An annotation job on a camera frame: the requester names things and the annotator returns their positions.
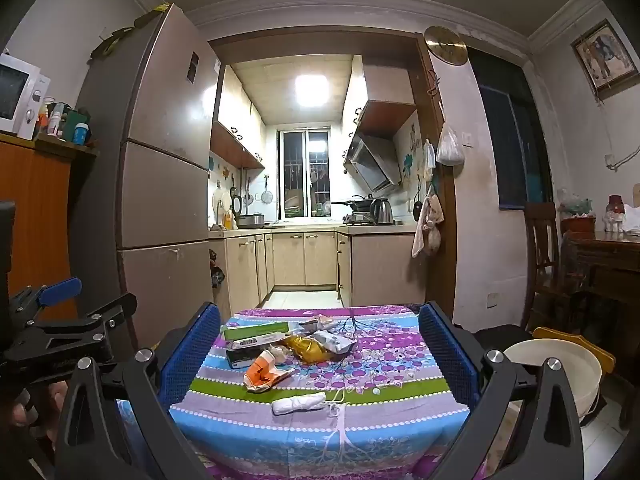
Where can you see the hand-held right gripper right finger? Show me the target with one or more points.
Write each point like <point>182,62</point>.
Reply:
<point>450,355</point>

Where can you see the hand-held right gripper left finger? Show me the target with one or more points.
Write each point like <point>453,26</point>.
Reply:
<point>190,355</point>

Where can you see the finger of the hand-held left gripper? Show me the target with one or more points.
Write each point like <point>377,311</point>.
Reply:
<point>75,335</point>
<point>60,291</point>

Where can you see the small black box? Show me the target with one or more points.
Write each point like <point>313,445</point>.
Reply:
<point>237,358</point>

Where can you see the white barcode wrapper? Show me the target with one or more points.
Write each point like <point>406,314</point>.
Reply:
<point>247,343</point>

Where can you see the long green carton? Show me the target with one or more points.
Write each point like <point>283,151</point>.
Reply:
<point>255,331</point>

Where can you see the small orange white toys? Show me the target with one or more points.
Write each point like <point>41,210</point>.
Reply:
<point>262,372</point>

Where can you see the yellow snack bag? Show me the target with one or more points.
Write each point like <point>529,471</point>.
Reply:
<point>305,347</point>

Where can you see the silver snack bag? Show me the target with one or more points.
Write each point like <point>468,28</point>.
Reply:
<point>335,342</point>

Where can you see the white tissue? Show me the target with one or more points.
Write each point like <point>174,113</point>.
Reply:
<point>297,404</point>

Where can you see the grey wrapper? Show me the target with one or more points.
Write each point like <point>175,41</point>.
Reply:
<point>317,322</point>

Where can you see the white plastic bucket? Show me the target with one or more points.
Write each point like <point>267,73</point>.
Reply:
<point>585,385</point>

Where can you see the black cloth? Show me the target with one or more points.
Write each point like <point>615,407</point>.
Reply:
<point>500,337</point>

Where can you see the orange wooden cabinet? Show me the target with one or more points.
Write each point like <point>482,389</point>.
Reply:
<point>35,210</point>

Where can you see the hanging black bag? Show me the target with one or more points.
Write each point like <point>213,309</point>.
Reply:
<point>217,275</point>

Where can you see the dark wooden chair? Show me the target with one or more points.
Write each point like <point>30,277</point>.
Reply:
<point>542,260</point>

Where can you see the hanging beige cloth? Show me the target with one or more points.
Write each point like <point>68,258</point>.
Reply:
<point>429,220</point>

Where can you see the floral striped tablecloth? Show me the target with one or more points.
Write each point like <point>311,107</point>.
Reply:
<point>300,440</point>

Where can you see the orange oil bottle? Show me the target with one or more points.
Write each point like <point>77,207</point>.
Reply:
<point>229,221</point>

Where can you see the beige kitchen base cabinets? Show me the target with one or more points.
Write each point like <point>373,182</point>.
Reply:
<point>300,260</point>

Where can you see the beige refrigerator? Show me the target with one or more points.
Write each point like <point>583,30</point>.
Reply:
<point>160,185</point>

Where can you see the steel cooking pot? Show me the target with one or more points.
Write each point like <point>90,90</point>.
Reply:
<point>249,220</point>

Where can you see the teal lidded jar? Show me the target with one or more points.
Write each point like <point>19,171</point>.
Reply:
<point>81,133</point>

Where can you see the white spray bottle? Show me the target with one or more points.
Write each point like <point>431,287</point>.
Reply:
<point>55,120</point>

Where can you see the steel kettle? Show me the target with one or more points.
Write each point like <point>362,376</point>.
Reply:
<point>381,211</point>

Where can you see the white microwave oven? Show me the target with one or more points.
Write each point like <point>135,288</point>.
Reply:
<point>15,95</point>

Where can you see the gas stove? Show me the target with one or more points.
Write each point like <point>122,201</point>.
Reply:
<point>357,218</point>

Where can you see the black wok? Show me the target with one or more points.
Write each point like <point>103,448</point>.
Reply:
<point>357,205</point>

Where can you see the hanging strainer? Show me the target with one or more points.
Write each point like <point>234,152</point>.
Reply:
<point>268,194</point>

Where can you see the red basin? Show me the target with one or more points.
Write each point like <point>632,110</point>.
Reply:
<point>579,222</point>

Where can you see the dark wooden table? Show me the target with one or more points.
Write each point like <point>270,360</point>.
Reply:
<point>610,260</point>

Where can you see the small hanging white bag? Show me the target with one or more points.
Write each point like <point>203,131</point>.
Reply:
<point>429,160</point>

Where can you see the hanging white plastic bag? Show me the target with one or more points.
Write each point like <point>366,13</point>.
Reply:
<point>450,150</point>

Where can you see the group of white bottles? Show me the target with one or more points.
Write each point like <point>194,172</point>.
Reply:
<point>611,226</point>

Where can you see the steel range hood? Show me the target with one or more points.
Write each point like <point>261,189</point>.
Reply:
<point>372,160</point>

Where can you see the barred kitchen window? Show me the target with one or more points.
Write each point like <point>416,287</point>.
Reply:
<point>304,175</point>

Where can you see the red lidded jar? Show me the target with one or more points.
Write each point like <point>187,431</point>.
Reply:
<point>616,207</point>

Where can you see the white crumpled plastic sheet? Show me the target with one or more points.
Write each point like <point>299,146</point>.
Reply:
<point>632,220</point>

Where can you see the dark interior window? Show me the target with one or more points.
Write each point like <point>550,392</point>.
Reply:
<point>510,135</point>

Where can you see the beige cabinet above hood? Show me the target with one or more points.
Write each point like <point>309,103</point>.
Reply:
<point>385,100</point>

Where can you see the square ceiling light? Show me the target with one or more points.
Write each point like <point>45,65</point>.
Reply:
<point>311,91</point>

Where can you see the white wall socket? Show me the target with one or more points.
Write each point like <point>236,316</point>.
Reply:
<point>492,301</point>

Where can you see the white light switch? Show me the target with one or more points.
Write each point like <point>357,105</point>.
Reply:
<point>468,139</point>

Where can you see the long beige wall cabinet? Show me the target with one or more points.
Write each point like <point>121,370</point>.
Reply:
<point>235,115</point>

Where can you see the gold round wall clock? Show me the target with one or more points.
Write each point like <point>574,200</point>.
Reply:
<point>445,46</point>

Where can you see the framed wall picture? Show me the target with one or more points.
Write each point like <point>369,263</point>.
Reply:
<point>602,57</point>

